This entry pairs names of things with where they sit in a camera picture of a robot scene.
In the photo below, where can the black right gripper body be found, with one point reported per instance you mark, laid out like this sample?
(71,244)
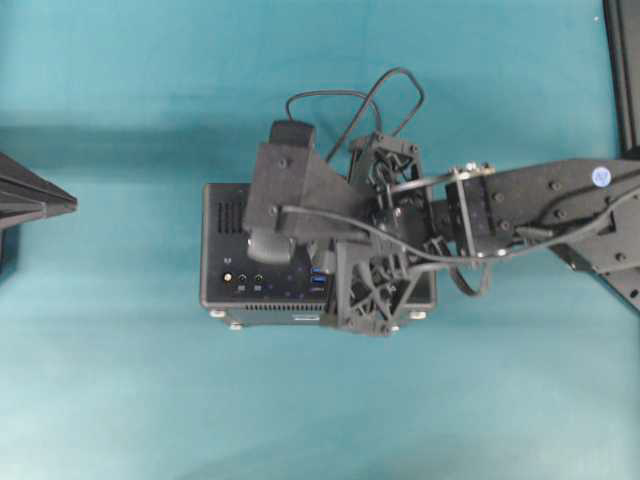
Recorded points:
(404,214)

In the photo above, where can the black metal frame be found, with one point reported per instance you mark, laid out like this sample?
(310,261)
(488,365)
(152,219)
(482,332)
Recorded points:
(622,28)

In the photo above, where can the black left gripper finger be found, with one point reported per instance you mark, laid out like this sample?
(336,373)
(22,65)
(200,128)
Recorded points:
(27,197)

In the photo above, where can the black PC box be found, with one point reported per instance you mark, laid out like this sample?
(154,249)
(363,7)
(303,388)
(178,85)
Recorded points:
(246,292)

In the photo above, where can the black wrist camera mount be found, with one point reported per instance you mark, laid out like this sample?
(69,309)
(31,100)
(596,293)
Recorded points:
(288,171)

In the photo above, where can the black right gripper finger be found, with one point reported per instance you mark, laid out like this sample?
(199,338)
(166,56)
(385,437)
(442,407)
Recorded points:
(383,165)
(376,294)

